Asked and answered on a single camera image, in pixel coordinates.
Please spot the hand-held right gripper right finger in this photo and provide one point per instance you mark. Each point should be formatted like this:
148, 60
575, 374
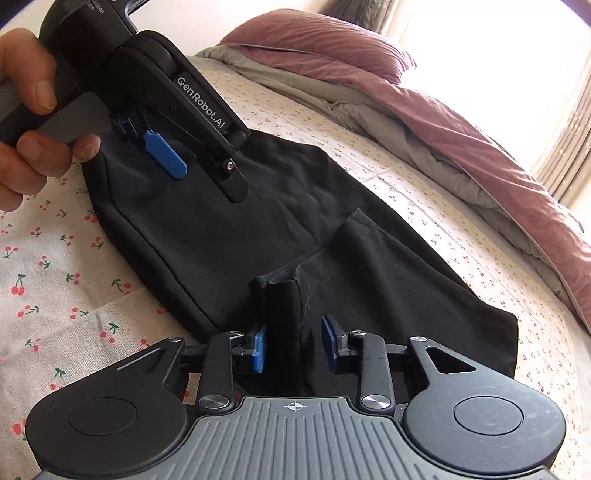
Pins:
328, 344

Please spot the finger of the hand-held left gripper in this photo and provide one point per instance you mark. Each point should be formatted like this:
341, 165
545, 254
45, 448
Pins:
233, 182
164, 154

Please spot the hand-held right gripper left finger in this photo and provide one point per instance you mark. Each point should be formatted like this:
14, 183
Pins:
258, 350

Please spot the black pants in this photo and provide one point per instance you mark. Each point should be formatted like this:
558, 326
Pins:
277, 221

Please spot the person's left hand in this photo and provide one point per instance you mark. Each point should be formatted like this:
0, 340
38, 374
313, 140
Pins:
27, 60

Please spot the pink pillow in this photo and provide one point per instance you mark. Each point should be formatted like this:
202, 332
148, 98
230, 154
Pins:
323, 46

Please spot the cherry print bed sheet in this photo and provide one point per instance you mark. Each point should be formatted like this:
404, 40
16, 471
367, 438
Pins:
46, 300

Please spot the grey hanging garment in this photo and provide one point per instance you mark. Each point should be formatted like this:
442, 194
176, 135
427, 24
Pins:
364, 16

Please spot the pink and grey duvet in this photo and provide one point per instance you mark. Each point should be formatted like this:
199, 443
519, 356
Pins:
461, 138

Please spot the window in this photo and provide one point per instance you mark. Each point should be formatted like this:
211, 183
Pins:
485, 69

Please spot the grey star print curtain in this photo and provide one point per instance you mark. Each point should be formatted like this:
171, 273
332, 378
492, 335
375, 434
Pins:
572, 152

